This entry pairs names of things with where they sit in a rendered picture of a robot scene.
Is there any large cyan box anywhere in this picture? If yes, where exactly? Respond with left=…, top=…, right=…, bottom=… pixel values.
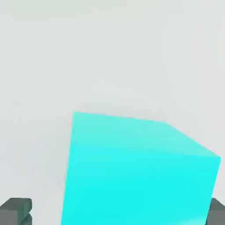
left=60, top=111, right=221, bottom=225

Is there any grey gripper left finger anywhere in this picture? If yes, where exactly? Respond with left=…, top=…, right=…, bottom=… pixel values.
left=0, top=197, right=33, bottom=225

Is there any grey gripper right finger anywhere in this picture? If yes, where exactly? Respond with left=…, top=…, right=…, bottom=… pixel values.
left=206, top=197, right=225, bottom=225

